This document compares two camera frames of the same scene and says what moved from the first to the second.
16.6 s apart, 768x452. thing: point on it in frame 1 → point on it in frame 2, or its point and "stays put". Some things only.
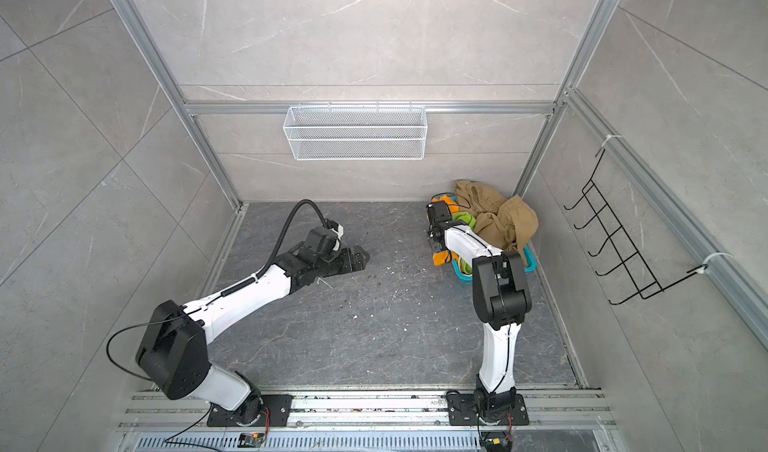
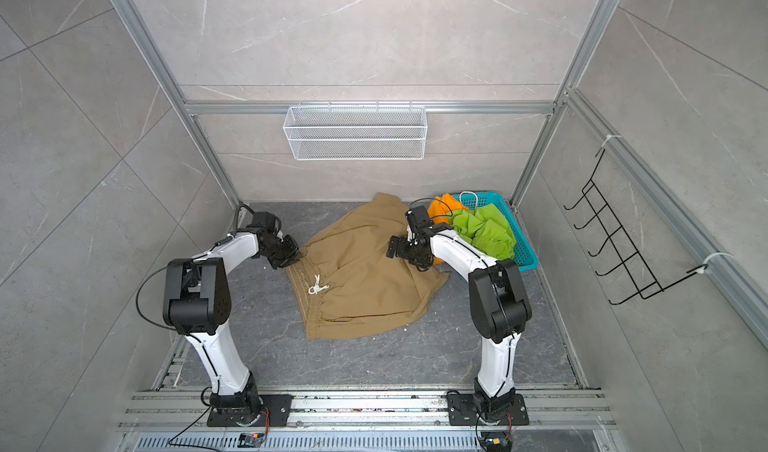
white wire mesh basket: [355, 133] stays put
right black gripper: [431, 239] → [401, 253]
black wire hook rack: [630, 260] stays put
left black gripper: [351, 264] → [293, 254]
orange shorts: [444, 257] stays put
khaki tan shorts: [504, 222] → [345, 279]
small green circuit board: [250, 439] stays put
